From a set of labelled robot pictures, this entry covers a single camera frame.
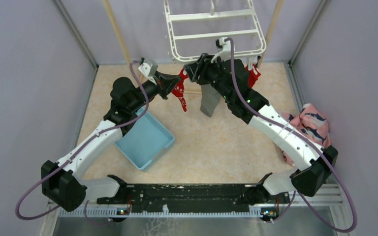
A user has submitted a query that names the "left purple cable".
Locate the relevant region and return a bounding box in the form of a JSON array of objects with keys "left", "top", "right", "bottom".
[{"left": 15, "top": 59, "right": 150, "bottom": 220}]

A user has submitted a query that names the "white clip hanger frame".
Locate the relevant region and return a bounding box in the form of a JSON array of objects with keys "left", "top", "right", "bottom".
[{"left": 163, "top": 0, "right": 267, "bottom": 62}]

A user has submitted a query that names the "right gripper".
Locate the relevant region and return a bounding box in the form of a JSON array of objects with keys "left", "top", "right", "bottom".
[{"left": 184, "top": 53, "right": 233, "bottom": 102}]

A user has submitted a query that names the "red hanging sock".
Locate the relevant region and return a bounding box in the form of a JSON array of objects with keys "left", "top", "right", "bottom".
[{"left": 245, "top": 64, "right": 261, "bottom": 88}]

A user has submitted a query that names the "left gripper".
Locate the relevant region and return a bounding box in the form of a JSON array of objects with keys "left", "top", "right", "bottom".
[{"left": 129, "top": 70, "right": 182, "bottom": 112}]

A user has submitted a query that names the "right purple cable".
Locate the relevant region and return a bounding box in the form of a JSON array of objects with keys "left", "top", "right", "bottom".
[{"left": 224, "top": 37, "right": 358, "bottom": 234}]

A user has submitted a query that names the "wooden drying rack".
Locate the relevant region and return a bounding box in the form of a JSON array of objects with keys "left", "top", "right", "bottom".
[{"left": 101, "top": 0, "right": 285, "bottom": 95}]

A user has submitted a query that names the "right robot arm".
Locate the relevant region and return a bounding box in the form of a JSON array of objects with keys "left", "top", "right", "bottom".
[{"left": 184, "top": 54, "right": 338, "bottom": 203}]

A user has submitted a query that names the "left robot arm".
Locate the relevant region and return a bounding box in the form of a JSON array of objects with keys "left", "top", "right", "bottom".
[{"left": 41, "top": 71, "right": 181, "bottom": 212}]

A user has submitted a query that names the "grey striped sock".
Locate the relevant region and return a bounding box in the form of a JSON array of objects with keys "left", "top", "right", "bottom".
[{"left": 200, "top": 85, "right": 221, "bottom": 117}]

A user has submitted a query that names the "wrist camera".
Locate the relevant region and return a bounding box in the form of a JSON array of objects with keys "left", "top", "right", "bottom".
[
  {"left": 138, "top": 58, "right": 158, "bottom": 84},
  {"left": 211, "top": 37, "right": 235, "bottom": 63}
]

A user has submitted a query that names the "red sock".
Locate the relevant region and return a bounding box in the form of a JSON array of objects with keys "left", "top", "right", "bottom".
[
  {"left": 172, "top": 68, "right": 189, "bottom": 112},
  {"left": 245, "top": 64, "right": 261, "bottom": 88}
]

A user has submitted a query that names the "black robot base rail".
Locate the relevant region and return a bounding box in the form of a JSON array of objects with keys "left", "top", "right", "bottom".
[{"left": 96, "top": 175, "right": 290, "bottom": 220}]

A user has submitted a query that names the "pink patterned cloth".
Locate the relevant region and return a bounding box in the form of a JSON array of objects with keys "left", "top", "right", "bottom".
[{"left": 282, "top": 103, "right": 331, "bottom": 148}]

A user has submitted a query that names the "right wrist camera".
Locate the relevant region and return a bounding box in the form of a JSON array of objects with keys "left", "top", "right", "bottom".
[{"left": 211, "top": 37, "right": 235, "bottom": 63}]

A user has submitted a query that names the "purple cable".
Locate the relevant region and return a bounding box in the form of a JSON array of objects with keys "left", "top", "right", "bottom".
[
  {"left": 15, "top": 59, "right": 150, "bottom": 220},
  {"left": 224, "top": 37, "right": 358, "bottom": 234}
]

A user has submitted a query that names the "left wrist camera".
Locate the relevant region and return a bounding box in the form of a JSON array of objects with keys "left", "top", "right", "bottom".
[{"left": 138, "top": 58, "right": 158, "bottom": 84}]

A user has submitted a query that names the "light blue plastic basket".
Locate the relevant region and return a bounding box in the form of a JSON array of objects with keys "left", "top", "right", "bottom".
[{"left": 115, "top": 112, "right": 175, "bottom": 172}]

